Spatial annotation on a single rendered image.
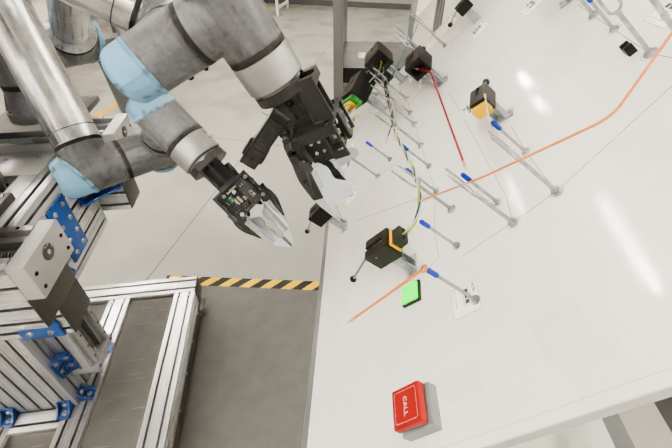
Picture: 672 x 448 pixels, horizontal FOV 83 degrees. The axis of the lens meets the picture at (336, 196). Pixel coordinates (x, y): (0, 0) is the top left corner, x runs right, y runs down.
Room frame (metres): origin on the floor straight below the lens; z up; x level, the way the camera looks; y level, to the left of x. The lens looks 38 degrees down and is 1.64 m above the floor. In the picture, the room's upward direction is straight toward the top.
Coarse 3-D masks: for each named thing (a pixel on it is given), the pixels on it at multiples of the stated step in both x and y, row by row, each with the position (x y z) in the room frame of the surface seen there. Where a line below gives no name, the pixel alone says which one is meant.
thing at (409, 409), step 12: (408, 384) 0.25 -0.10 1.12; (420, 384) 0.24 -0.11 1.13; (396, 396) 0.24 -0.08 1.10; (408, 396) 0.23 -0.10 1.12; (420, 396) 0.23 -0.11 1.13; (396, 408) 0.23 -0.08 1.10; (408, 408) 0.22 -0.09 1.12; (420, 408) 0.21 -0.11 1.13; (396, 420) 0.21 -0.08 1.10; (408, 420) 0.20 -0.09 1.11; (420, 420) 0.20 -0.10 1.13
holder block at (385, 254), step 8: (384, 232) 0.48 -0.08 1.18; (368, 240) 0.50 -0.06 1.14; (376, 240) 0.48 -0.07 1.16; (384, 240) 0.46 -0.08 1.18; (368, 248) 0.48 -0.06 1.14; (376, 248) 0.46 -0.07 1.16; (384, 248) 0.45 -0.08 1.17; (392, 248) 0.45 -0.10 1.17; (368, 256) 0.46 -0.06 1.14; (376, 256) 0.46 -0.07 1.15; (384, 256) 0.45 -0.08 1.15; (392, 256) 0.45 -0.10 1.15; (400, 256) 0.45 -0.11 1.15; (376, 264) 0.46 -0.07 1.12; (384, 264) 0.46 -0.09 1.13
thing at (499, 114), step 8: (488, 80) 0.71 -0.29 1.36; (480, 88) 0.66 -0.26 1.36; (488, 88) 0.66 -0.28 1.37; (472, 96) 0.66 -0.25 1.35; (480, 96) 0.64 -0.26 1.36; (488, 96) 0.64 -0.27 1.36; (472, 104) 0.64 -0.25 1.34; (496, 104) 0.65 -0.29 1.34; (496, 112) 0.66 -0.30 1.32; (504, 112) 0.65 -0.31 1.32; (512, 112) 0.64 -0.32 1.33; (496, 120) 0.65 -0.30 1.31
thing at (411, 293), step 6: (414, 282) 0.42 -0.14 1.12; (420, 282) 0.42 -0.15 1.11; (402, 288) 0.43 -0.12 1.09; (408, 288) 0.42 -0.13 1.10; (414, 288) 0.41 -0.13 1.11; (420, 288) 0.41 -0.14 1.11; (402, 294) 0.42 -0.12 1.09; (408, 294) 0.41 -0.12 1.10; (414, 294) 0.40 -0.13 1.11; (420, 294) 0.40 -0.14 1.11; (402, 300) 0.41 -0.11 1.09; (408, 300) 0.40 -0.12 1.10; (414, 300) 0.39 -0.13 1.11; (402, 306) 0.40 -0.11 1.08
